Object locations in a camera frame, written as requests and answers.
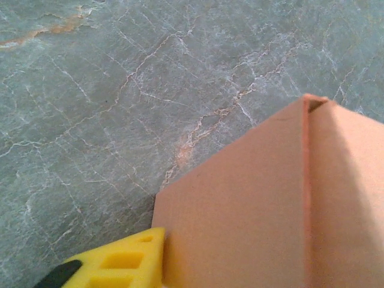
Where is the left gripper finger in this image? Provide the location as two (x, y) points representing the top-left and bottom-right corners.
(32, 227), (166, 288)

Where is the pink paper box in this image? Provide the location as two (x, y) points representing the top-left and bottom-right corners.
(151, 93), (384, 288)

